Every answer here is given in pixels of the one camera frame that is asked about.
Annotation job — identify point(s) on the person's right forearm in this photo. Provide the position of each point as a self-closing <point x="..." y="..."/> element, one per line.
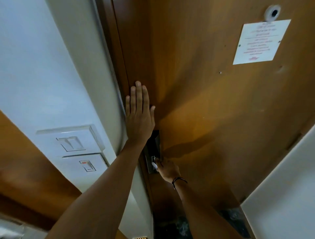
<point x="204" y="214"/>

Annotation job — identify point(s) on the person's left middle finger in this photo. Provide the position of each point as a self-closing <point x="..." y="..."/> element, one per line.
<point x="138" y="94"/>

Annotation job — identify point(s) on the silver door peephole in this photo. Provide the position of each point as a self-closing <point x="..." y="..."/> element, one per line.
<point x="272" y="12"/>

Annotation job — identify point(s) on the silver lock thumb turn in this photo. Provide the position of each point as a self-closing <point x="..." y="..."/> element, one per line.
<point x="153" y="163"/>

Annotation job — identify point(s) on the person's right hand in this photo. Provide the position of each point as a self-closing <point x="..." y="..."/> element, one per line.
<point x="169" y="171"/>

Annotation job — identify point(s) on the person's left thumb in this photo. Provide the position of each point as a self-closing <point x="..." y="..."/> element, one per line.
<point x="152" y="112"/>

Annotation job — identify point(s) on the white paper notice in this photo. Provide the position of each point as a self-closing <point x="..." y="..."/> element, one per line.
<point x="260" y="41"/>

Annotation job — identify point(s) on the person's left forearm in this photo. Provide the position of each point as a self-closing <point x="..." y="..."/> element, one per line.
<point x="105" y="197"/>

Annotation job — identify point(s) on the dark metal lock plate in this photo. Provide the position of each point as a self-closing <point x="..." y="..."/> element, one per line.
<point x="153" y="145"/>

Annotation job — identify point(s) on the person's left little finger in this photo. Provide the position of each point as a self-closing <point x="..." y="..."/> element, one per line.
<point x="128" y="104"/>

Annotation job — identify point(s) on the white double light switch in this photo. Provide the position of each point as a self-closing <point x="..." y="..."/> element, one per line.
<point x="71" y="140"/>

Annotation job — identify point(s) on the white single switch red mark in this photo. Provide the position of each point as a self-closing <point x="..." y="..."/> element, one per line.
<point x="86" y="166"/>

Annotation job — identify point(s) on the person's left hand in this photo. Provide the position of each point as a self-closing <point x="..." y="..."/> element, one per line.
<point x="139" y="120"/>

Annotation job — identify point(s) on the black wrist band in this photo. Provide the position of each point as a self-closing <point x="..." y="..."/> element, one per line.
<point x="177" y="180"/>

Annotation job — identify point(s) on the brown wooden panel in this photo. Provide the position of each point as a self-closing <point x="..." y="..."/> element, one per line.
<point x="27" y="172"/>

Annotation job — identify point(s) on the dark wooden door frame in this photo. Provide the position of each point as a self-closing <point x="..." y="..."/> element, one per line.
<point x="115" y="49"/>

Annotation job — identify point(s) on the person's right fingers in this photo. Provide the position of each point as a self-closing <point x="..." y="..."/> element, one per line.
<point x="160" y="164"/>

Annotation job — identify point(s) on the brown wooden door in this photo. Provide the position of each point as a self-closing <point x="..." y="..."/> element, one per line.
<point x="209" y="110"/>

